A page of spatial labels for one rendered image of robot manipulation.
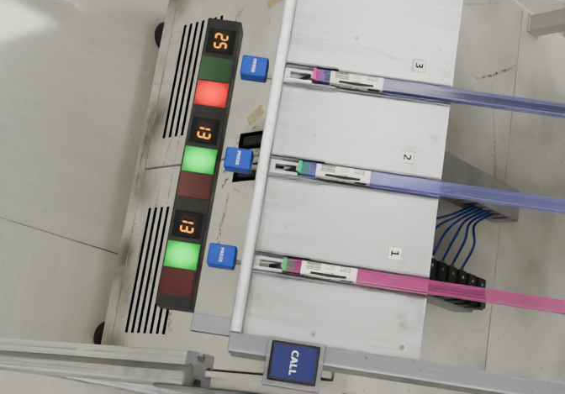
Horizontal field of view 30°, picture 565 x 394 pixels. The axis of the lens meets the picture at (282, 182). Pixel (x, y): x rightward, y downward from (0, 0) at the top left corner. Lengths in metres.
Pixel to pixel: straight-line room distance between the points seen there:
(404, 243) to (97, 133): 0.89
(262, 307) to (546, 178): 0.83
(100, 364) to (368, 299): 0.37
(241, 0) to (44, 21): 0.34
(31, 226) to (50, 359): 0.46
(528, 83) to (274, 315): 0.84
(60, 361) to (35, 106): 0.61
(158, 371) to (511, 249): 0.73
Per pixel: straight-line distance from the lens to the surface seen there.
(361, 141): 1.18
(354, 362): 1.12
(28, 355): 1.46
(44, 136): 1.86
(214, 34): 1.24
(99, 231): 1.91
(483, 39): 1.73
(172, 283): 1.16
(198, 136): 1.20
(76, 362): 1.35
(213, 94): 1.21
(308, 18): 1.23
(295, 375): 1.09
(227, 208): 1.67
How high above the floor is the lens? 1.54
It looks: 44 degrees down
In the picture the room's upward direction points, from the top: 85 degrees clockwise
